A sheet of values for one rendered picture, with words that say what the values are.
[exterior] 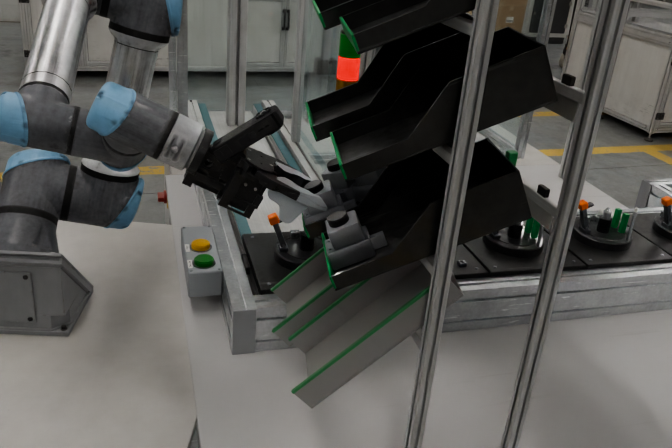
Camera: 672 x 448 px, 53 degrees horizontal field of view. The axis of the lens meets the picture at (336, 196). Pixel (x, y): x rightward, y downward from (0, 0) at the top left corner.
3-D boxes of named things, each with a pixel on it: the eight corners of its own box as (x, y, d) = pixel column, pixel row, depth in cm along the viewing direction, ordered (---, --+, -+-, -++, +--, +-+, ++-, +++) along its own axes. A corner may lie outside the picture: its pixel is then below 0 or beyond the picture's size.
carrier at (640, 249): (586, 272, 151) (599, 223, 146) (530, 225, 172) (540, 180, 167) (673, 266, 158) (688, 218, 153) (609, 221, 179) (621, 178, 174)
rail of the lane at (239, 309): (232, 355, 128) (233, 307, 123) (192, 177, 205) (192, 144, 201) (260, 352, 129) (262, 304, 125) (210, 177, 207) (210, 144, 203)
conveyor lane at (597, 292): (255, 351, 129) (256, 308, 125) (231, 266, 158) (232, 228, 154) (754, 300, 164) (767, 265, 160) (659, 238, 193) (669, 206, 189)
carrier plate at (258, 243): (260, 298, 130) (260, 289, 129) (241, 241, 151) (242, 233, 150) (376, 289, 137) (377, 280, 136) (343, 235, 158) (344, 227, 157)
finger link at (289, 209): (312, 233, 103) (260, 204, 102) (331, 202, 101) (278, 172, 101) (310, 241, 100) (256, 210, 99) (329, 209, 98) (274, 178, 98)
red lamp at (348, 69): (340, 81, 147) (342, 58, 145) (333, 75, 151) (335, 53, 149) (361, 81, 148) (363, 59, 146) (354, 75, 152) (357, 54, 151)
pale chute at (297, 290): (289, 347, 111) (271, 331, 109) (287, 303, 123) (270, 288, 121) (422, 244, 105) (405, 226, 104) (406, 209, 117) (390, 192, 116)
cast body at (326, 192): (310, 235, 104) (293, 197, 101) (308, 222, 108) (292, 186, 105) (361, 216, 103) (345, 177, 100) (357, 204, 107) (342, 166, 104)
